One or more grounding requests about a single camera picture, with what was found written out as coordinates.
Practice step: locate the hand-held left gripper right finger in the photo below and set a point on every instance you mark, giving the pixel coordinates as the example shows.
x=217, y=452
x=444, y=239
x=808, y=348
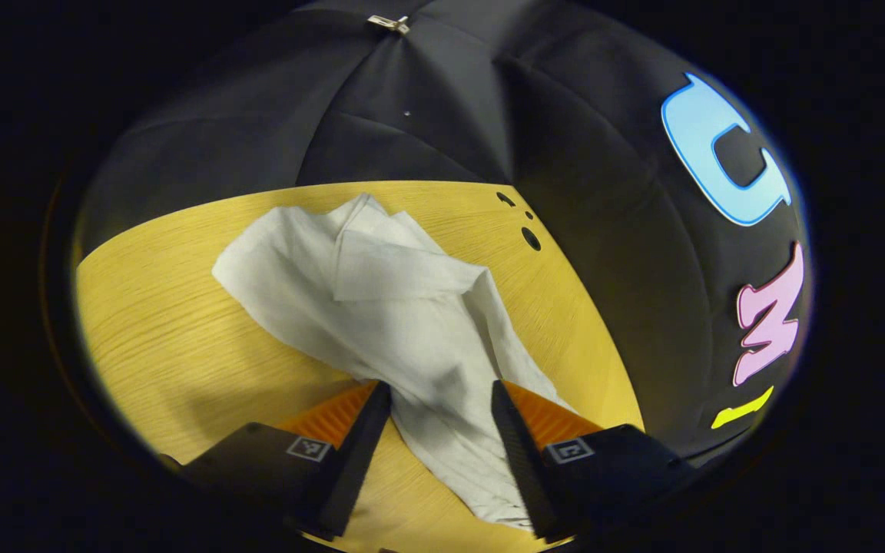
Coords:
x=519, y=453

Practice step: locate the black backdrop cloth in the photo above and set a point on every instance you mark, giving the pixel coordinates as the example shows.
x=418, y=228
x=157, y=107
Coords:
x=450, y=115

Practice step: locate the silver backdrop clip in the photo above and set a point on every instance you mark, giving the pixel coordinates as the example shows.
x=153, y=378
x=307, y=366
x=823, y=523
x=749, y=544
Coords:
x=390, y=24

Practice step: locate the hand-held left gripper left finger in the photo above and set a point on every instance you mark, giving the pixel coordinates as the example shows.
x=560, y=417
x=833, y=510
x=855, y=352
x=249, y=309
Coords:
x=358, y=453

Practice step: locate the white jeans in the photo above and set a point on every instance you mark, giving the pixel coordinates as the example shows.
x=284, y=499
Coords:
x=412, y=322

